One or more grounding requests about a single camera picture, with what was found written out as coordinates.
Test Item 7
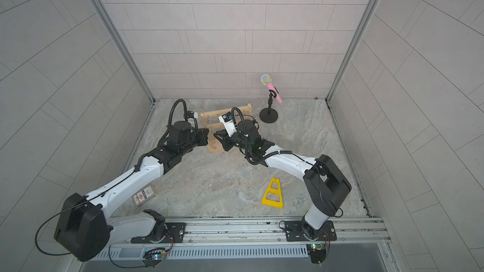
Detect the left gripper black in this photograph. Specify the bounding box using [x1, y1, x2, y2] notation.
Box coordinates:
[179, 128, 211, 157]

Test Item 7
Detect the small printed card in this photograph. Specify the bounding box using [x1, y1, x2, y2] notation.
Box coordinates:
[132, 185, 157, 207]

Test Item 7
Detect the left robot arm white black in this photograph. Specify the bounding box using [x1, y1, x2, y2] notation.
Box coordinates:
[54, 105, 209, 262]

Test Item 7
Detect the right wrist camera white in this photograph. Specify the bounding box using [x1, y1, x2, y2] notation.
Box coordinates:
[218, 112, 237, 137]

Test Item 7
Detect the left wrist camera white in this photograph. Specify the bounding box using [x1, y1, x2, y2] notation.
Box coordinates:
[185, 111, 199, 124]

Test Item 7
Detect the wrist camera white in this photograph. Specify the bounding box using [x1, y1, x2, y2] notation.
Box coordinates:
[185, 111, 199, 124]
[218, 112, 237, 137]

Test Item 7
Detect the yellow triangular plastic stand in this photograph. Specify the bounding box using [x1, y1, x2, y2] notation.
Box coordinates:
[261, 178, 284, 209]

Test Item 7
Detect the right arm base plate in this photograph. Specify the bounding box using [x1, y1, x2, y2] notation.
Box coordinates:
[279, 220, 337, 242]

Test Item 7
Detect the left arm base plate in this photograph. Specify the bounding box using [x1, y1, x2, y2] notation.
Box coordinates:
[131, 222, 186, 244]

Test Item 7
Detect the wooden jewelry display stand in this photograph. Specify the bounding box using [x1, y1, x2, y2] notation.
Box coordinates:
[199, 108, 231, 154]

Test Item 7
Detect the left green circuit board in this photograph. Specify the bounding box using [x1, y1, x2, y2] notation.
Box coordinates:
[142, 248, 168, 268]

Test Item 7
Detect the right green circuit board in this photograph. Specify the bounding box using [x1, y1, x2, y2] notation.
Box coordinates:
[307, 244, 328, 265]

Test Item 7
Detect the green circuit board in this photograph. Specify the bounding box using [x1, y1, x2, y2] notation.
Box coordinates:
[307, 244, 328, 265]
[142, 248, 168, 268]

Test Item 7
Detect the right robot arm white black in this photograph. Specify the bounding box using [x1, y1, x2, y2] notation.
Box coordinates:
[214, 107, 352, 241]

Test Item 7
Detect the pink toy microphone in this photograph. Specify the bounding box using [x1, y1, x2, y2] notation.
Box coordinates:
[261, 74, 282, 103]

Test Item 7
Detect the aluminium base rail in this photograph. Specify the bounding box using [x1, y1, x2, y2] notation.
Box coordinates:
[166, 216, 391, 247]

